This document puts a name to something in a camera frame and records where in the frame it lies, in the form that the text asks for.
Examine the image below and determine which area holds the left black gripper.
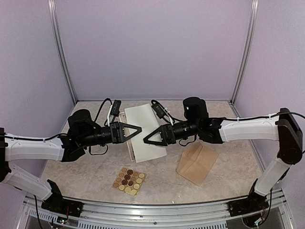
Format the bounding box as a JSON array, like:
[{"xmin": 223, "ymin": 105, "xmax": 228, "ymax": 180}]
[{"xmin": 79, "ymin": 121, "xmax": 142, "ymax": 147}]

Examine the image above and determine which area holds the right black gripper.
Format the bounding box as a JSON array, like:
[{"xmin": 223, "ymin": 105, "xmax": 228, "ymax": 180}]
[{"xmin": 143, "ymin": 120, "xmax": 200, "ymax": 146}]

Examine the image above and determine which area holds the ornate bordered letter paper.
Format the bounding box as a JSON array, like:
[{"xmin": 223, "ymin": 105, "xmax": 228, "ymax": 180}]
[{"xmin": 119, "ymin": 104, "xmax": 167, "ymax": 164}]

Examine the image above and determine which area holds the brown kraft envelope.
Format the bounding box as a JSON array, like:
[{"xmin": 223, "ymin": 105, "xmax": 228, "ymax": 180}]
[{"xmin": 176, "ymin": 143, "xmax": 219, "ymax": 186}]

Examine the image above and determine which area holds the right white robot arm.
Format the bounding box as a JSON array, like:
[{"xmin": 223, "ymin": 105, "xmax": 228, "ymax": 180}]
[{"xmin": 143, "ymin": 97, "xmax": 304, "ymax": 212}]

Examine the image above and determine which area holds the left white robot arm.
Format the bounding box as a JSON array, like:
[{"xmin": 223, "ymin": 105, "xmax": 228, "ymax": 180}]
[{"xmin": 0, "ymin": 109, "xmax": 142, "ymax": 212}]

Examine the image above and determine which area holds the round sticker sheet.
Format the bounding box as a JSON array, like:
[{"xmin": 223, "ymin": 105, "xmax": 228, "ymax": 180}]
[{"xmin": 112, "ymin": 167, "xmax": 147, "ymax": 196}]

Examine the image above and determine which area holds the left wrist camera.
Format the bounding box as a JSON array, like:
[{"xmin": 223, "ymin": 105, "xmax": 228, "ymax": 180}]
[{"xmin": 105, "ymin": 100, "xmax": 122, "ymax": 125}]

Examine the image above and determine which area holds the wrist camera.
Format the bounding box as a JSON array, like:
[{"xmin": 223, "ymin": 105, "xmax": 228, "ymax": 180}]
[
  {"xmin": 151, "ymin": 100, "xmax": 175, "ymax": 125},
  {"xmin": 105, "ymin": 100, "xmax": 122, "ymax": 125}
]

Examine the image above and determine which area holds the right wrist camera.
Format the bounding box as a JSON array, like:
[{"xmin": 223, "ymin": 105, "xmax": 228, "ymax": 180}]
[{"xmin": 151, "ymin": 100, "xmax": 175, "ymax": 125}]

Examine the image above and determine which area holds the front aluminium rail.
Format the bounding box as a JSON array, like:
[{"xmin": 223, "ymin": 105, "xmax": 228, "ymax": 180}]
[{"xmin": 16, "ymin": 190, "xmax": 294, "ymax": 229}]

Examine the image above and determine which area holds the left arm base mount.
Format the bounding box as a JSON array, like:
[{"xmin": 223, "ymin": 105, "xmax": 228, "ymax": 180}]
[{"xmin": 41, "ymin": 179, "xmax": 83, "ymax": 218}]

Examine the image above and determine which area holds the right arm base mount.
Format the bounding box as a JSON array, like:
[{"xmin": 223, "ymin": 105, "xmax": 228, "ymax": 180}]
[{"xmin": 228, "ymin": 179, "xmax": 269, "ymax": 217}]

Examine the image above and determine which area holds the left aluminium frame post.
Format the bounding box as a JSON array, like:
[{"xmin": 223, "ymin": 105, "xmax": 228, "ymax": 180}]
[{"xmin": 47, "ymin": 0, "xmax": 78, "ymax": 105}]

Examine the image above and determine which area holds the aluminium frame post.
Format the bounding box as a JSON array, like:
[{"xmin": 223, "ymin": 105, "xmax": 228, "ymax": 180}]
[
  {"xmin": 230, "ymin": 0, "xmax": 259, "ymax": 106},
  {"xmin": 47, "ymin": 0, "xmax": 78, "ymax": 105}
]

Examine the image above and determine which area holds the right aluminium frame post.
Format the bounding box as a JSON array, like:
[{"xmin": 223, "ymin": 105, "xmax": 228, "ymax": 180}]
[{"xmin": 230, "ymin": 0, "xmax": 259, "ymax": 106}]

